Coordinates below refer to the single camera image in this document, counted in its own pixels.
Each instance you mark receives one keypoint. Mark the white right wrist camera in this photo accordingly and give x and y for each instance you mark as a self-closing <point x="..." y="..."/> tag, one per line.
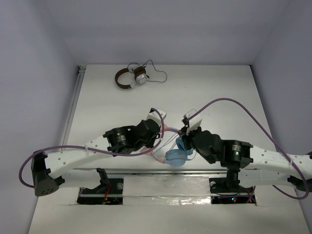
<point x="192" y="121"/>

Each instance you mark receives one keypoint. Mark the pink blue cat-ear headphones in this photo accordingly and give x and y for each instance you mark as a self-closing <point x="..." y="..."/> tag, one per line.
<point x="172" y="152"/>

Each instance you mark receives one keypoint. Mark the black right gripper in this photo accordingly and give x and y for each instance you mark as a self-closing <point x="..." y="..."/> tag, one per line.
<point x="183" y="130"/>

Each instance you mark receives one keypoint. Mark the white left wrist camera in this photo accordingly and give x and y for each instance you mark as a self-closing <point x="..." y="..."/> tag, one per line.
<point x="155" y="116"/>

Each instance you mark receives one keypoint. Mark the brown silver headphones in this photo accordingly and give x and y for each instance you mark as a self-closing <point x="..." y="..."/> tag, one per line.
<point x="128" y="78"/>

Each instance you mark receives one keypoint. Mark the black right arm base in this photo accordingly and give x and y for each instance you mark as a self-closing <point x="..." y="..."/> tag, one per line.
<point x="227" y="190"/>

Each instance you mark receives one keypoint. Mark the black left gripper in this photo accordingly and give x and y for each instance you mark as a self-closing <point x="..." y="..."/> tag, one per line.
<point x="153" y="129"/>

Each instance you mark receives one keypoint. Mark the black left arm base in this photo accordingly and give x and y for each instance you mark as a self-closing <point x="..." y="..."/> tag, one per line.
<point x="109" y="191"/>

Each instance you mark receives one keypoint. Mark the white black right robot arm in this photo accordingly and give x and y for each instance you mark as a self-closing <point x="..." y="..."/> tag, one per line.
<point x="248" y="165"/>

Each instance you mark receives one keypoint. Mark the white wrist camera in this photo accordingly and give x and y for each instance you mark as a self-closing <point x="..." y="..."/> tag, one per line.
<point x="155" y="116"/>
<point x="192" y="121"/>

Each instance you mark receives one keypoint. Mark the aluminium rail frame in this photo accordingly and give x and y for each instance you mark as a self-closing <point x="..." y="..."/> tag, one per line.
<point x="226" y="96"/>

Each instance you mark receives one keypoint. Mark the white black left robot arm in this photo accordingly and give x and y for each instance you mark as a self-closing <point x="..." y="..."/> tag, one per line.
<point x="49" y="166"/>

